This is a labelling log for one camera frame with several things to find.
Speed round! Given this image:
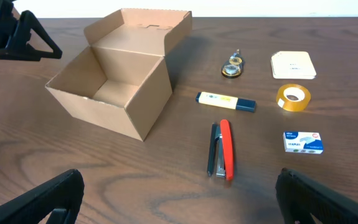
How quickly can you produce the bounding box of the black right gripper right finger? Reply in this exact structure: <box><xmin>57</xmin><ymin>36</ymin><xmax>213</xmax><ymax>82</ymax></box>
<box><xmin>275</xmin><ymin>168</ymin><xmax>358</xmax><ymax>224</ymax></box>

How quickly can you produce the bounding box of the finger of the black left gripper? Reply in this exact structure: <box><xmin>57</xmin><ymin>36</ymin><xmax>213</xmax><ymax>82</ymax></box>
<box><xmin>0</xmin><ymin>11</ymin><xmax>62</xmax><ymax>61</ymax></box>

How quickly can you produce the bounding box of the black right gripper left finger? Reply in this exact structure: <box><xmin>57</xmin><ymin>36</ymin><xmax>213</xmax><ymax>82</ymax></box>
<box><xmin>0</xmin><ymin>169</ymin><xmax>85</xmax><ymax>224</ymax></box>

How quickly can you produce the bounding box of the clear yellow tape roll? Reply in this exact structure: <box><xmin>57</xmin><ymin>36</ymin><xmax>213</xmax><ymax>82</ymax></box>
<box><xmin>276</xmin><ymin>84</ymin><xmax>311</xmax><ymax>112</ymax></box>

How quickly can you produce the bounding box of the brown cardboard box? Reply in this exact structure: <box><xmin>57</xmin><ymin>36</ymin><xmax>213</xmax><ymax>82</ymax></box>
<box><xmin>45</xmin><ymin>8</ymin><xmax>192</xmax><ymax>141</ymax></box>

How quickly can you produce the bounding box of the yellow sticky note pad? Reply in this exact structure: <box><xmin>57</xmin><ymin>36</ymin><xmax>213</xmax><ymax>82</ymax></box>
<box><xmin>271</xmin><ymin>51</ymin><xmax>316</xmax><ymax>80</ymax></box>

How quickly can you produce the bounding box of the blue white staples box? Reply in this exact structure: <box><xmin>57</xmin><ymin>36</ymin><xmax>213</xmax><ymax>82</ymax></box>
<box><xmin>283</xmin><ymin>131</ymin><xmax>324</xmax><ymax>154</ymax></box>

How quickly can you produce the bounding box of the yellow highlighter blue cap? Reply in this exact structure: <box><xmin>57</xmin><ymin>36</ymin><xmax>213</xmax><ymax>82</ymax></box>
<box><xmin>195</xmin><ymin>91</ymin><xmax>256</xmax><ymax>113</ymax></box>

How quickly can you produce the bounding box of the correction tape dispenser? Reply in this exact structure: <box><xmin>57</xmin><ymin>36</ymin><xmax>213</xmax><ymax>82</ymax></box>
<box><xmin>221</xmin><ymin>49</ymin><xmax>245</xmax><ymax>78</ymax></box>

